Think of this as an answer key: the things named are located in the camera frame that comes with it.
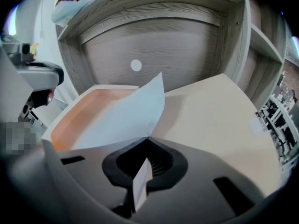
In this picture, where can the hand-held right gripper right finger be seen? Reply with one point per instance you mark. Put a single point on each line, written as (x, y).
(198, 195)

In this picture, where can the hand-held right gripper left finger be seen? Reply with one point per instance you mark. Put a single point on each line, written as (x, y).
(88, 185)

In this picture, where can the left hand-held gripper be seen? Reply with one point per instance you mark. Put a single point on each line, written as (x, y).
(11, 90)

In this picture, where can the white A4 paper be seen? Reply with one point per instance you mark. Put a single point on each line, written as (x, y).
(126, 120)

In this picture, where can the plastic bag of tissue packs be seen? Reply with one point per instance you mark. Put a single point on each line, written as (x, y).
(67, 10)

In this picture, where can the grey wooden desk with shelves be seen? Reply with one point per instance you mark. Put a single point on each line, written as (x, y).
(175, 43)

